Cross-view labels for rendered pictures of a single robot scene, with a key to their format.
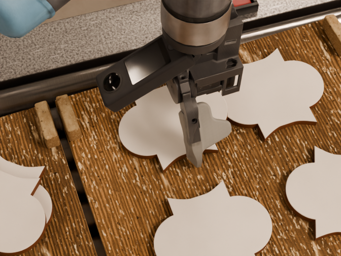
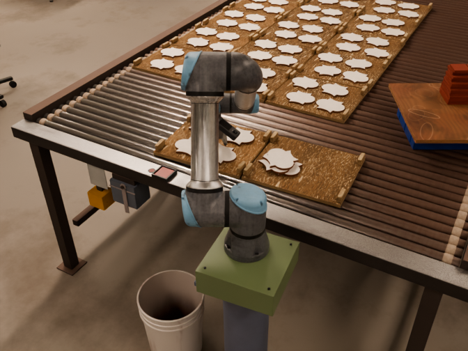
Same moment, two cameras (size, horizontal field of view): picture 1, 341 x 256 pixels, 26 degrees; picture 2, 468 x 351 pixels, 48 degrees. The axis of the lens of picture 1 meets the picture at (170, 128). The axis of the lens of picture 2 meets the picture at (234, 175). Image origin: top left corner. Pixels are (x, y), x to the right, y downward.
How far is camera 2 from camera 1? 2.24 m
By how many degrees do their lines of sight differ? 76
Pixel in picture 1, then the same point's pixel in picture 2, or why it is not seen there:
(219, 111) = not seen: hidden behind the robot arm
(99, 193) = (251, 155)
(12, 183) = (269, 159)
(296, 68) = (178, 145)
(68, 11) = not seen: outside the picture
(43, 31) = not seen: hidden behind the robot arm
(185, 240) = (244, 137)
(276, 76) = (185, 147)
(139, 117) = (225, 157)
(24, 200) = (270, 154)
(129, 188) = (244, 152)
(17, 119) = (252, 177)
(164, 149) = (228, 150)
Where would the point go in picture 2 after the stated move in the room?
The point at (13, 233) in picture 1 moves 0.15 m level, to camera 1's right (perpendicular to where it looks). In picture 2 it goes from (278, 151) to (253, 137)
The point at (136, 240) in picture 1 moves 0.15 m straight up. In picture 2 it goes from (253, 145) to (253, 115)
